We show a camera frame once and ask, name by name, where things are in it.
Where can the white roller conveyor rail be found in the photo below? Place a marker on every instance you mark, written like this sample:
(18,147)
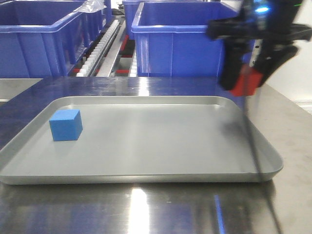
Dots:
(91,63)

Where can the blue plastic bin left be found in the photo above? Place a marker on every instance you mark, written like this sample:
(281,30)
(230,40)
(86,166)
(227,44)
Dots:
(44,38)

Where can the blue plastic bin right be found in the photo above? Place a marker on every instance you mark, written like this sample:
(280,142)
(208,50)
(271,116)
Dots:
(192,54)

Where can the blue cube block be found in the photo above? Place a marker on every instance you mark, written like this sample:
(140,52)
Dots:
(66,125)

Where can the clear plastic bag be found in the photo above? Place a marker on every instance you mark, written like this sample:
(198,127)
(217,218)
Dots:
(91,6)

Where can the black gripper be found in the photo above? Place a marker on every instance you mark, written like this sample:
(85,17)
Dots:
(270,20)

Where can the grey metal tray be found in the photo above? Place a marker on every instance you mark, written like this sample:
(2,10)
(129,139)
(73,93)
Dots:
(134,140)

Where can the blue plastic bin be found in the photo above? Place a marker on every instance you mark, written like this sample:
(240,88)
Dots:
(44,38)
(192,54)

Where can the red cube block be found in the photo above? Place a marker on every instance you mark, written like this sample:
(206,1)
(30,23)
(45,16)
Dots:
(247,82)

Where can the blue bin rear right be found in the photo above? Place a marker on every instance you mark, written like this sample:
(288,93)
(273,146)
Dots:
(129,14)

